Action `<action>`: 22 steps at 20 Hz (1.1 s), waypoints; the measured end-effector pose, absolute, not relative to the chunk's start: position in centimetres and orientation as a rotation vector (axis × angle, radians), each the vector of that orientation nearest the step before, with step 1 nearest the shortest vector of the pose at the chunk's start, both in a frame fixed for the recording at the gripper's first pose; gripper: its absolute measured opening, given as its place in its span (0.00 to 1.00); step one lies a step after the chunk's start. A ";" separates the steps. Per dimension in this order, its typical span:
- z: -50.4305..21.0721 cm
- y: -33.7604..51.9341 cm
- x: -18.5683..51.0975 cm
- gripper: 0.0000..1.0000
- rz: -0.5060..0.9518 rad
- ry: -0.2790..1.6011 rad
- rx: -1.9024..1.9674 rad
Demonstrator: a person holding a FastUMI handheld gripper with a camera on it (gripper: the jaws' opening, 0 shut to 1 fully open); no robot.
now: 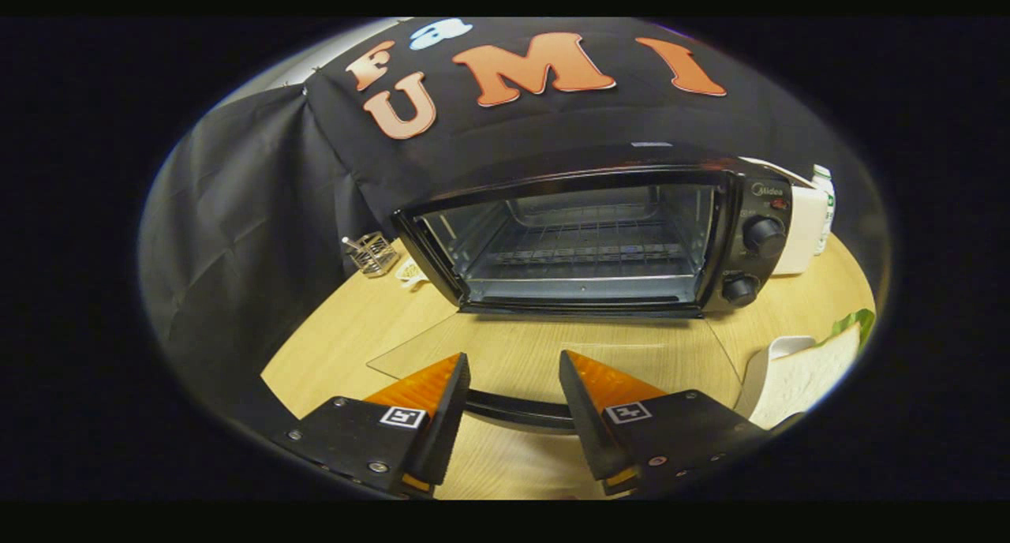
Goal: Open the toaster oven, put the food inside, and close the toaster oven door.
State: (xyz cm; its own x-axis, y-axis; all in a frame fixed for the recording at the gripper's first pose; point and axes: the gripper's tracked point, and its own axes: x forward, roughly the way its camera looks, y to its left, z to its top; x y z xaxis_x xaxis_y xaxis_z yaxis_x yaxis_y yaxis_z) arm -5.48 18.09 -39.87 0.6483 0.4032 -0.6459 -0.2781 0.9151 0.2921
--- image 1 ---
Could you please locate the white slot toaster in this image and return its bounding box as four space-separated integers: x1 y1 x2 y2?
742 158 828 276

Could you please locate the small wire basket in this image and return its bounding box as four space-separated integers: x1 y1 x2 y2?
342 231 401 279

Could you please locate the lettuce sandwich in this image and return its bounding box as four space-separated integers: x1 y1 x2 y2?
748 309 877 432

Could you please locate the white plate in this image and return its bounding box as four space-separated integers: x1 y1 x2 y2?
732 335 818 419

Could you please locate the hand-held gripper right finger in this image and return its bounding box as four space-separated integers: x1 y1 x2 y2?
559 350 772 498

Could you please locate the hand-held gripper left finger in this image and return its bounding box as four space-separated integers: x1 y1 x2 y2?
272 352 472 498

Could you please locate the small white object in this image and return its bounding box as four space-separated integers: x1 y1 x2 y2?
395 257 431 291

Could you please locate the white bottle with green label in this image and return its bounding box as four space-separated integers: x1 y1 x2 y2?
811 164 837 257

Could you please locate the black toaster oven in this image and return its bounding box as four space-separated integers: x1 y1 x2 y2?
367 144 792 435

